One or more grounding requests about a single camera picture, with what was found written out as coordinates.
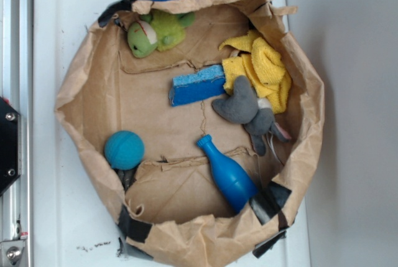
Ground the brown paper bag bowl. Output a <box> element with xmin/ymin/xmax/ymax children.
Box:
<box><xmin>55</xmin><ymin>0</ymin><xmax>325</xmax><ymax>266</ymax></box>

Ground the grey plush elephant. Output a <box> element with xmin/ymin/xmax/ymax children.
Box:
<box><xmin>212</xmin><ymin>75</ymin><xmax>291</xmax><ymax>156</ymax></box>

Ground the blue rubber ball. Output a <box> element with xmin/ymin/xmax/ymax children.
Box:
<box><xmin>104</xmin><ymin>131</ymin><xmax>145</xmax><ymax>171</ymax></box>

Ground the blue sponge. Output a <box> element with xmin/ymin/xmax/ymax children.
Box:
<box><xmin>169</xmin><ymin>64</ymin><xmax>226</xmax><ymax>107</ymax></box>

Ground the blue plastic bottle toy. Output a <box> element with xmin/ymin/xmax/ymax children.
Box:
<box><xmin>197</xmin><ymin>134</ymin><xmax>259</xmax><ymax>213</ymax></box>

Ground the white plastic tray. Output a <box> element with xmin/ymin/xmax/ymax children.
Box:
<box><xmin>29</xmin><ymin>0</ymin><xmax>285</xmax><ymax>266</ymax></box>

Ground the green plush frog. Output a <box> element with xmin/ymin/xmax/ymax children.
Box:
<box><xmin>127</xmin><ymin>9</ymin><xmax>195</xmax><ymax>59</ymax></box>

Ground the aluminium rail frame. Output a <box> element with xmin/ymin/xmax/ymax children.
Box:
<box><xmin>1</xmin><ymin>0</ymin><xmax>34</xmax><ymax>266</ymax></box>

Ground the yellow cloth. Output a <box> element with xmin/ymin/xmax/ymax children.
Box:
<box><xmin>218</xmin><ymin>30</ymin><xmax>292</xmax><ymax>114</ymax></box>

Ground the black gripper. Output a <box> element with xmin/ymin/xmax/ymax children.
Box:
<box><xmin>0</xmin><ymin>97</ymin><xmax>21</xmax><ymax>196</ymax></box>

